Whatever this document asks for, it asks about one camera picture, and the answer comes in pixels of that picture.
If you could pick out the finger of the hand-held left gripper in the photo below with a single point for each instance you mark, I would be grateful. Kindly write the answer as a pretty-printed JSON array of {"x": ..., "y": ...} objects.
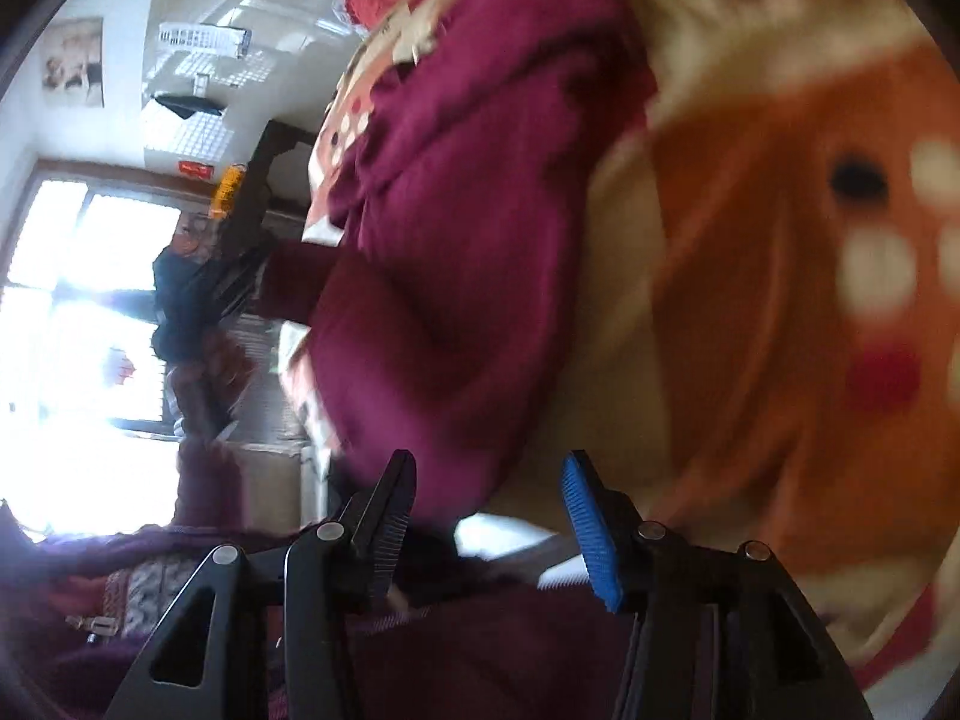
[{"x": 232, "y": 277}]

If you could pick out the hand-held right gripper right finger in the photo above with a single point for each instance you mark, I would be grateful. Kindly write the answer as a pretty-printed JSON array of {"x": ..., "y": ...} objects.
[{"x": 592, "y": 532}]

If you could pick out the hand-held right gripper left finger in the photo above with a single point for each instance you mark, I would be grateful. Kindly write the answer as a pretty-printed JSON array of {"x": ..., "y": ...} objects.
[{"x": 382, "y": 532}]

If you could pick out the maroon knitted sweater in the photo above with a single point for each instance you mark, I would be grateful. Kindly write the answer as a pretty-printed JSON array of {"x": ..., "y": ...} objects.
[{"x": 465, "y": 240}]

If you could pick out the person's left forearm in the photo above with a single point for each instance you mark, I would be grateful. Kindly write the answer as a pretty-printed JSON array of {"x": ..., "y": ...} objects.
[{"x": 214, "y": 382}]

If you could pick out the orange flower bunch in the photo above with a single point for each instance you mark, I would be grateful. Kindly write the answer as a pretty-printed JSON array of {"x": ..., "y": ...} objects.
[{"x": 227, "y": 191}]

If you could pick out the window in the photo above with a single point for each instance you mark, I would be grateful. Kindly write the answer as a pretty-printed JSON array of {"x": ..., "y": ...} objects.
[{"x": 82, "y": 255}]

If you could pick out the dark wooden table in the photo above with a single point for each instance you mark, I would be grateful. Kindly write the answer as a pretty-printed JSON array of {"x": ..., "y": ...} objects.
[{"x": 262, "y": 165}]

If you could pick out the dark maroon cloth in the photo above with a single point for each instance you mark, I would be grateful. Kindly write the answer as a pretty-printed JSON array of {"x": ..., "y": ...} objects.
[{"x": 487, "y": 660}]

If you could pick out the black hanging object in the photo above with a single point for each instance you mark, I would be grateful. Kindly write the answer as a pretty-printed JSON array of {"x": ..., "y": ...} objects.
[{"x": 184, "y": 103}]

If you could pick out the grey knitted patterned cloth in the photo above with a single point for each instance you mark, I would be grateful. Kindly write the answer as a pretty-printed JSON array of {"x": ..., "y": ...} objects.
[{"x": 154, "y": 600}]

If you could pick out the orange cream printed blanket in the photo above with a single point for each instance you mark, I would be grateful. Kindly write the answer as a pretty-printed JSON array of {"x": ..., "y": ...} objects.
[{"x": 750, "y": 315}]

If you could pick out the red wall sticker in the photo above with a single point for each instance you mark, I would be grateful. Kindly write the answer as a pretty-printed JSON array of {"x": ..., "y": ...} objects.
[{"x": 196, "y": 169}]

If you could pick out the white wall calendar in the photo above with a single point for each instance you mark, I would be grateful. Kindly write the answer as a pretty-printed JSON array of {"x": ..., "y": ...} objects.
[{"x": 202, "y": 37}]

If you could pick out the wall poster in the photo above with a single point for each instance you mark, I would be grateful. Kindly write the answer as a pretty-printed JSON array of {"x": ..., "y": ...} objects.
[{"x": 73, "y": 60}]

